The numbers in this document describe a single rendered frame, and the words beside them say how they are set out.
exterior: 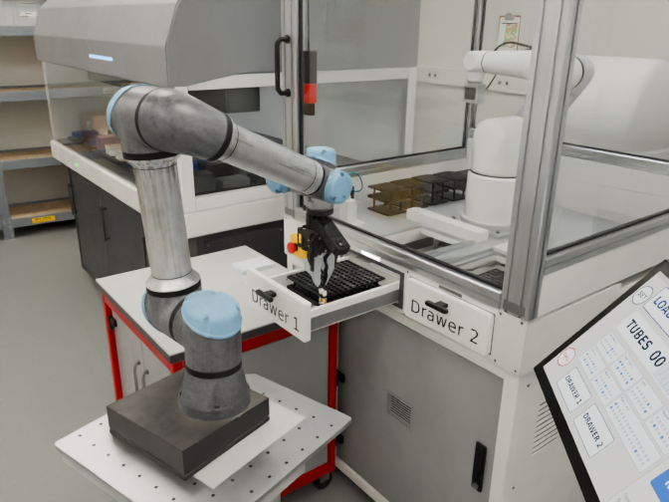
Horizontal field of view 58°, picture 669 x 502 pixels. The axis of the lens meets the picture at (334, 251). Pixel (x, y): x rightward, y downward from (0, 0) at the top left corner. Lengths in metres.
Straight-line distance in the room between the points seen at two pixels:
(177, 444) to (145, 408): 0.15
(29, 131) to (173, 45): 3.48
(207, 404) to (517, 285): 0.73
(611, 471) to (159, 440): 0.79
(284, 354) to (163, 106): 0.99
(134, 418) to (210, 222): 1.21
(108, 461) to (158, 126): 0.67
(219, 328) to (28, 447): 1.67
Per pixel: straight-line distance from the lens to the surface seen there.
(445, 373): 1.72
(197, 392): 1.28
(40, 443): 2.78
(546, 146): 1.35
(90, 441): 1.41
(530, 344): 1.51
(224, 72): 2.33
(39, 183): 5.69
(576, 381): 1.13
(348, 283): 1.70
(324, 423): 1.38
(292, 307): 1.56
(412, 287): 1.67
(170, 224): 1.27
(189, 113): 1.12
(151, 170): 1.23
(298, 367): 1.94
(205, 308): 1.23
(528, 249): 1.41
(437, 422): 1.82
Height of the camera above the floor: 1.58
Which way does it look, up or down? 21 degrees down
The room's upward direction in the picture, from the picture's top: 1 degrees clockwise
